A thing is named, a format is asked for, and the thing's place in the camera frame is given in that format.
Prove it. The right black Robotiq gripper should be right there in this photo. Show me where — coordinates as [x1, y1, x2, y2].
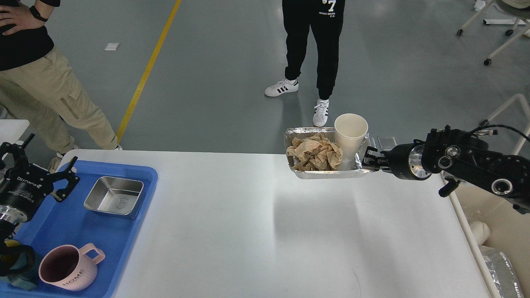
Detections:
[364, 143, 431, 180]

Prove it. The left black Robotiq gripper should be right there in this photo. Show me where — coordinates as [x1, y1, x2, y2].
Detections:
[0, 133, 80, 224]

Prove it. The cream paper cup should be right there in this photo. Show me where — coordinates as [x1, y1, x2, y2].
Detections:
[334, 113, 369, 163]

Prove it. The brown paper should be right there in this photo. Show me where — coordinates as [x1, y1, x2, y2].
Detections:
[286, 134, 343, 171]

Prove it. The square metal tin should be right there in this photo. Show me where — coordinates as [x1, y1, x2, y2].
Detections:
[84, 176, 144, 219]

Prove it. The aluminium foil tray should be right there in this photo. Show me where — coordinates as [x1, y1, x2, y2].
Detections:
[284, 127, 375, 179]

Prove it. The pink HOME mug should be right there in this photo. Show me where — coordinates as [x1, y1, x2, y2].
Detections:
[39, 243, 106, 292]

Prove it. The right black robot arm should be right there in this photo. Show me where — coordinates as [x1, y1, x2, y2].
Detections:
[363, 126, 530, 214]

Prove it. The right floor plate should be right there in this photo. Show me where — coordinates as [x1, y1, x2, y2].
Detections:
[377, 136, 397, 151]

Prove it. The white side table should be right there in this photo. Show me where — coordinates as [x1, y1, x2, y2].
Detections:
[0, 119, 29, 144]

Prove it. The blue plastic tray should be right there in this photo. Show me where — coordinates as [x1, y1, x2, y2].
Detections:
[0, 160, 158, 298]

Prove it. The person in khaki trousers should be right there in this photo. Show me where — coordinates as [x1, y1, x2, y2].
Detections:
[0, 0, 122, 172]

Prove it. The teal mug in tray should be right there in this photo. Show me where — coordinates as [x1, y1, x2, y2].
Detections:
[0, 239, 42, 291]

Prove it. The beige plastic bin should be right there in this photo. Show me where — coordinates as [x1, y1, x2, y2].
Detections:
[451, 181, 530, 298]

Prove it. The person in black joggers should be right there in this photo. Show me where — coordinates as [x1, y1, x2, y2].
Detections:
[265, 0, 346, 127]

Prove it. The chair base with castors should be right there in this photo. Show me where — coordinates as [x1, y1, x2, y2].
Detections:
[480, 93, 530, 159]
[456, 0, 530, 67]

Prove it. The foil tray inside bin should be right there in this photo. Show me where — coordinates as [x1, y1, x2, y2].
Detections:
[479, 245, 524, 298]

